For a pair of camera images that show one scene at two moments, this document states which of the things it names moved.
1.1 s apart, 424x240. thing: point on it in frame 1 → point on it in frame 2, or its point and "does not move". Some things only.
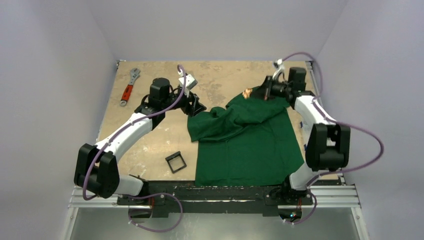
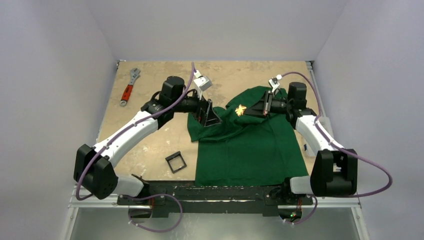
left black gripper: (195, 106) → (206, 115)
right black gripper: (267, 88) → (269, 105)
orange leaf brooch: (246, 93) → (240, 110)
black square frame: (178, 154) does not move
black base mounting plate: (189, 199) does not move
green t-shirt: (249, 141) does not move
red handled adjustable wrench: (128, 91) does not move
